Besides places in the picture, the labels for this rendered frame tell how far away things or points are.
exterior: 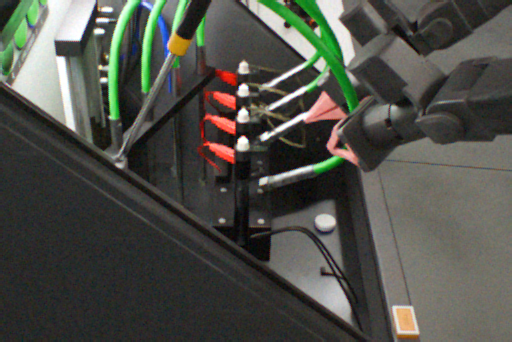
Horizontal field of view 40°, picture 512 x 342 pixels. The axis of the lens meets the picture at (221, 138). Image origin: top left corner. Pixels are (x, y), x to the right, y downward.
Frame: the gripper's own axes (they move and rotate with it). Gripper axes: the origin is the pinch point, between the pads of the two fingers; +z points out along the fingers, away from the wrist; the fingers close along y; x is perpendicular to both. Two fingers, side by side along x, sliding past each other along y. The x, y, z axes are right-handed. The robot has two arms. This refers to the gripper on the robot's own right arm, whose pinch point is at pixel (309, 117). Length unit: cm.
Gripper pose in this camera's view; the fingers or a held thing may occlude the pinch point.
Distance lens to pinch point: 113.4
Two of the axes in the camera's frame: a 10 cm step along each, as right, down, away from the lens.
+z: -6.6, 5.0, 5.6
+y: -7.0, -6.8, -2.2
